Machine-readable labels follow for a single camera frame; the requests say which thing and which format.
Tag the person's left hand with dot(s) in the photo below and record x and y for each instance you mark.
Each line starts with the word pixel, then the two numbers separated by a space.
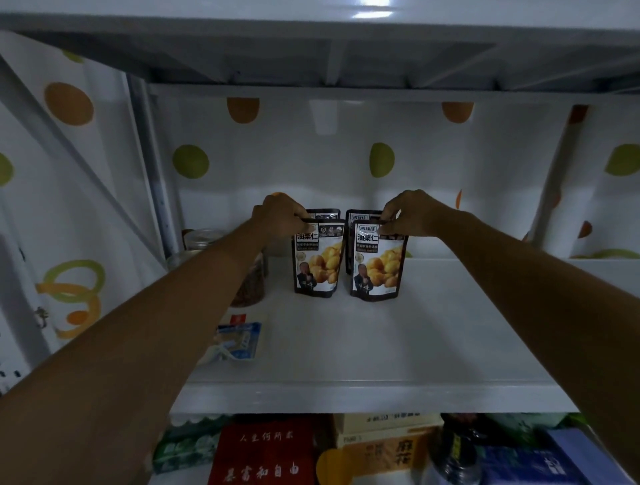
pixel 277 215

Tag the person's right hand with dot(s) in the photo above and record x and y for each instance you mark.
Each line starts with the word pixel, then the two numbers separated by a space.
pixel 415 215

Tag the person's right fingers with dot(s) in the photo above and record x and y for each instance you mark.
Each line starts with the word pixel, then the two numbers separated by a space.
pixel 390 216

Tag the person's left fingers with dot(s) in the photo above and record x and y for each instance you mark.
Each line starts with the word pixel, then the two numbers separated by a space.
pixel 301 212

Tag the black chestnut snack pouch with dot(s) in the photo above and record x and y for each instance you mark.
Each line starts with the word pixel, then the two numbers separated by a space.
pixel 361 216
pixel 325 214
pixel 320 260
pixel 377 267

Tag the person's left forearm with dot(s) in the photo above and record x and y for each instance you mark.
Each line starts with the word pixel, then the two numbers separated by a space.
pixel 135 349

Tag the person's right forearm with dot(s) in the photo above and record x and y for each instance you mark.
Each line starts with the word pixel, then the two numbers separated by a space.
pixel 550 305

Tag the white dotted curtain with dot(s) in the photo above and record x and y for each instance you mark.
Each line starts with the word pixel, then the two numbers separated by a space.
pixel 65 200
pixel 310 160

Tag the clear jar with brown contents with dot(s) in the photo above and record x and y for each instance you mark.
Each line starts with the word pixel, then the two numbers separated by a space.
pixel 250 285

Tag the clear lidded plastic jar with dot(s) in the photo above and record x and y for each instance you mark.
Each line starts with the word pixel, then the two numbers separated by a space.
pixel 200 239

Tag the white metal shelf rack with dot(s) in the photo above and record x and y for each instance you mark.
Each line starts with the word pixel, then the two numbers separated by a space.
pixel 380 344

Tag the blue and white flat packet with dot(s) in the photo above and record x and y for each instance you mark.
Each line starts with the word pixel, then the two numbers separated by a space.
pixel 239 340

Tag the beige cardboard box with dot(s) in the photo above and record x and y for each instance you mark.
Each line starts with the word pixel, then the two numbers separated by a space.
pixel 385 428

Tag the red box with gold print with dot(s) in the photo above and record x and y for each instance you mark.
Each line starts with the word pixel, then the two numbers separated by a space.
pixel 265 452

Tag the yellow and orange snack box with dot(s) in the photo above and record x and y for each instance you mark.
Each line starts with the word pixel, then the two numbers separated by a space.
pixel 375 462

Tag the dark lidded jar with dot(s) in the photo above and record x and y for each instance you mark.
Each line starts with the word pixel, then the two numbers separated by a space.
pixel 452 457

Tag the green patterned pack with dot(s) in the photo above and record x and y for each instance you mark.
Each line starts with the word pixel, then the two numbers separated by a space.
pixel 187 442

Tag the blue box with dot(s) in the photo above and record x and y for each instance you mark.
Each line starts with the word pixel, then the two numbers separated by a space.
pixel 540 462

